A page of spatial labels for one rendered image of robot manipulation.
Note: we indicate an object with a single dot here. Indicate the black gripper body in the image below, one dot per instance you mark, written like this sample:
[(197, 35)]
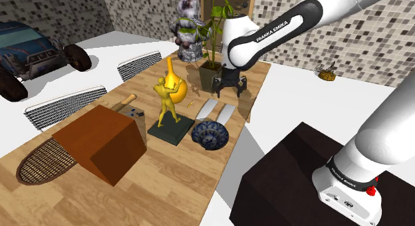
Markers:
[(230, 78)]

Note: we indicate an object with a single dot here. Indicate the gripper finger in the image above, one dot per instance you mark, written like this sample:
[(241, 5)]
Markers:
[(243, 86), (216, 86)]

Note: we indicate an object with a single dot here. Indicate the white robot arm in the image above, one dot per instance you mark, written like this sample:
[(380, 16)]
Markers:
[(376, 144)]

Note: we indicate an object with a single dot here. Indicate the green potted plant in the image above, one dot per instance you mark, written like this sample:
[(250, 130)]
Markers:
[(210, 76)]

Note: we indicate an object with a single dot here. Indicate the flat white blade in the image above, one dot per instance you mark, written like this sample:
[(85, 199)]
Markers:
[(207, 109), (226, 114)]

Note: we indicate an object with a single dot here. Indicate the small yellow pen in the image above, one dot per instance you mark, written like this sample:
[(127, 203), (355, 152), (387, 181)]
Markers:
[(190, 104)]

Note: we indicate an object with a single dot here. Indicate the yellow long-necked vase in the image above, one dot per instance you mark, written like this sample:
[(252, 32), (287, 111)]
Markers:
[(176, 86)]

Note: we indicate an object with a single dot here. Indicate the blue patterned bowl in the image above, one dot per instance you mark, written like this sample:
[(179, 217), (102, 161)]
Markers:
[(210, 134)]

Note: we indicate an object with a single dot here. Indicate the yellow figure on dark base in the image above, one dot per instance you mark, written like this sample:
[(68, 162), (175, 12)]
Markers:
[(167, 102)]

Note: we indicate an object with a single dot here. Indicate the grey white sculpture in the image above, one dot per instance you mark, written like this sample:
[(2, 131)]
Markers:
[(191, 34)]

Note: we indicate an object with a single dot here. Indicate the small golden ornament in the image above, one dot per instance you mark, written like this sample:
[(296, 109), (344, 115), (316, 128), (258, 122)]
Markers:
[(326, 74)]

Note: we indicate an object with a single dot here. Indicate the tan box with blue bits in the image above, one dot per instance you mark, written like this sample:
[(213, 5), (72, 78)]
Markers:
[(137, 120)]

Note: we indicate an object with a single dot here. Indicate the dark robot stand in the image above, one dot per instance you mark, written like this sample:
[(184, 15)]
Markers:
[(282, 180)]

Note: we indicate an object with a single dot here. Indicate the wooden table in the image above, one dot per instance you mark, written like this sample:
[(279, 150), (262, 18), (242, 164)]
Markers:
[(168, 180)]

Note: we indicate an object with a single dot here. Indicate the orange-brown wooden box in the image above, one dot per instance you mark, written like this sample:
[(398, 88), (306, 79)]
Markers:
[(103, 144)]

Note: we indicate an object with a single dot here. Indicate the blue toy buggy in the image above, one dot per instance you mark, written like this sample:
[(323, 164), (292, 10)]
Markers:
[(29, 56)]

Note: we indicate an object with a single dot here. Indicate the brown mesh racket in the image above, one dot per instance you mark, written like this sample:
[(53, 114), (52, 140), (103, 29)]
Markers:
[(42, 163)]

